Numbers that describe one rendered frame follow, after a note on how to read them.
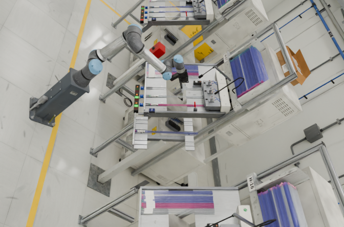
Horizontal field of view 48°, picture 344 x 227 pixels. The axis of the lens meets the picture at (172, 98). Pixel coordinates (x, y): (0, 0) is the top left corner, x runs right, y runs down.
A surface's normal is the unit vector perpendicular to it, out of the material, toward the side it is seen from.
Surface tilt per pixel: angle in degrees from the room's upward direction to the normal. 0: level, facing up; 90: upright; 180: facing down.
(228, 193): 44
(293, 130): 90
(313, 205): 90
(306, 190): 90
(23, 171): 0
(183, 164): 90
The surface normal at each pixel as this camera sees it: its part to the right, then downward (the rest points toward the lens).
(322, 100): -0.69, -0.51
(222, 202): 0.04, -0.73
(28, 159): 0.73, -0.51
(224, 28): 0.02, 0.69
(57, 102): 0.18, 0.79
